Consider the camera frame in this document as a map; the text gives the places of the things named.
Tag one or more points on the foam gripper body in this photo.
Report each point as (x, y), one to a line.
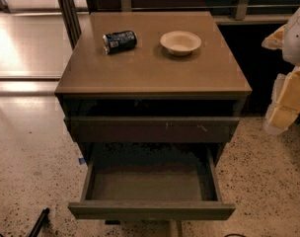
(297, 39)

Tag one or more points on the wooden drawer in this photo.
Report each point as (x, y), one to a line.
(143, 185)

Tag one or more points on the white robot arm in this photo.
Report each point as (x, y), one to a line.
(287, 39)

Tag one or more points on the brown wooden drawer cabinet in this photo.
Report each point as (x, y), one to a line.
(147, 81)

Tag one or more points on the top drawer front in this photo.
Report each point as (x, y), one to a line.
(152, 129)

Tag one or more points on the white paper bowl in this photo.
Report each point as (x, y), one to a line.
(180, 43)

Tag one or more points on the dark blue soda can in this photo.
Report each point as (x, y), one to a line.
(119, 41)

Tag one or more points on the blue tape piece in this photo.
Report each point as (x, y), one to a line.
(82, 161)

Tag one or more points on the black floor marker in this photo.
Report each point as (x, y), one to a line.
(112, 222)

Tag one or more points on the black rod on floor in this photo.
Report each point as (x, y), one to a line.
(41, 221)

